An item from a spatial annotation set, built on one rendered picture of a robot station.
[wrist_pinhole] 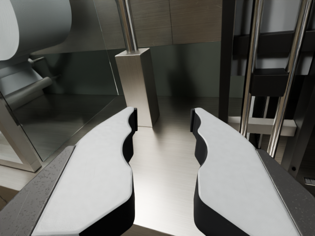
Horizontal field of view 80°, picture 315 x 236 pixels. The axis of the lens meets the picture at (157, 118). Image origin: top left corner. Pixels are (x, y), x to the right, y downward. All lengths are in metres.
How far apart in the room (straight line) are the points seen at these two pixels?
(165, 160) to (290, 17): 0.43
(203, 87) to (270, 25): 0.55
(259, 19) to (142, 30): 0.60
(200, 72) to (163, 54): 0.18
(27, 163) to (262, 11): 0.68
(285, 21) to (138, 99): 0.47
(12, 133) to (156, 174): 0.41
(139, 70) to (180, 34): 0.28
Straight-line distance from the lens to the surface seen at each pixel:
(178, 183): 0.51
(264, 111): 0.55
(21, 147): 0.67
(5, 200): 0.96
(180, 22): 0.83
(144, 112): 0.69
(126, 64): 0.64
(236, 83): 0.87
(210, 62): 0.84
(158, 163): 0.57
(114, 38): 0.95
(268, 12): 0.38
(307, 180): 0.58
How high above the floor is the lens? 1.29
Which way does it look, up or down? 31 degrees down
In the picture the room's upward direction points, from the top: 9 degrees counter-clockwise
